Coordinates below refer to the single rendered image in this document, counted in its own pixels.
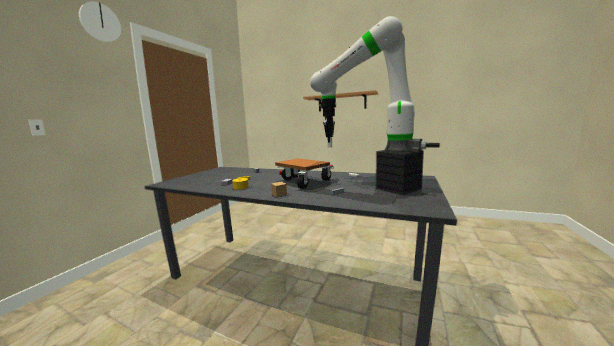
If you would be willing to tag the yellow cylinder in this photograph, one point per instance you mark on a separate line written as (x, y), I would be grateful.
(240, 183)

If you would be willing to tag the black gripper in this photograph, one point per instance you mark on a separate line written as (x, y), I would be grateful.
(328, 113)

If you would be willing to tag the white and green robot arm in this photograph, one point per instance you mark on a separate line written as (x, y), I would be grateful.
(387, 34)

